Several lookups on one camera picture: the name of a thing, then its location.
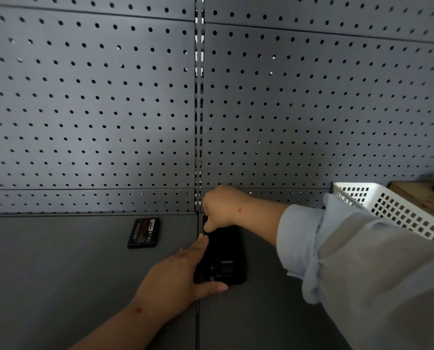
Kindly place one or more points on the person's left hand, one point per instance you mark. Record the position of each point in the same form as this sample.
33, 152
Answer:
169, 280

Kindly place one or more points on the person's right hand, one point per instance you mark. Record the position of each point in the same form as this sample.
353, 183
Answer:
224, 207

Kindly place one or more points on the person's right fingers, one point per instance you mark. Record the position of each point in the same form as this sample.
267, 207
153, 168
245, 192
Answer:
209, 222

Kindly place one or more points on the person's left thumb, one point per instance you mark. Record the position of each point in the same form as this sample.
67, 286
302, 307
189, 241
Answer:
213, 287

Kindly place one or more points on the black handheld scanner device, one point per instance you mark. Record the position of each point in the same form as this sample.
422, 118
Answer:
226, 256

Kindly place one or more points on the person's left forearm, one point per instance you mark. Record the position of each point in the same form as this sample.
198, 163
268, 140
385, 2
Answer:
118, 328

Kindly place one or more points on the person's right forearm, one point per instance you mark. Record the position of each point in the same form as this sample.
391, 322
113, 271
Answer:
262, 218

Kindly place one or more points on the black flat battery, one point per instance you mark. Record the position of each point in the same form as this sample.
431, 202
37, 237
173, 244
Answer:
143, 233

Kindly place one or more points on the slotted metal shelf upright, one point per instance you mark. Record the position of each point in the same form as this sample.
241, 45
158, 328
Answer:
199, 105

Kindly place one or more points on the light blue shirt sleeve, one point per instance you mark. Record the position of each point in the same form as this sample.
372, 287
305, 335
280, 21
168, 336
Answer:
366, 273

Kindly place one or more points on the grey pegboard panel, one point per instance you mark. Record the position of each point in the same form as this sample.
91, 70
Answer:
89, 105
319, 98

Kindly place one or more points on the white plastic lattice basket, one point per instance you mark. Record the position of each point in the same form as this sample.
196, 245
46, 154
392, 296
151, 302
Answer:
395, 209

